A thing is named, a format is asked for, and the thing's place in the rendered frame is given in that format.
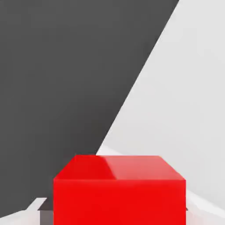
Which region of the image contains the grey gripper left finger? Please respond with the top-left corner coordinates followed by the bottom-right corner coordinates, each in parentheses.
top-left (0, 197), bottom-right (54, 225)

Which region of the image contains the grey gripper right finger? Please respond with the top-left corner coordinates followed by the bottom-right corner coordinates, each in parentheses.
top-left (185, 190), bottom-right (225, 225)

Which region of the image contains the small red cube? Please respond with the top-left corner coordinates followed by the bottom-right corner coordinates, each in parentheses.
top-left (53, 154), bottom-right (186, 225)

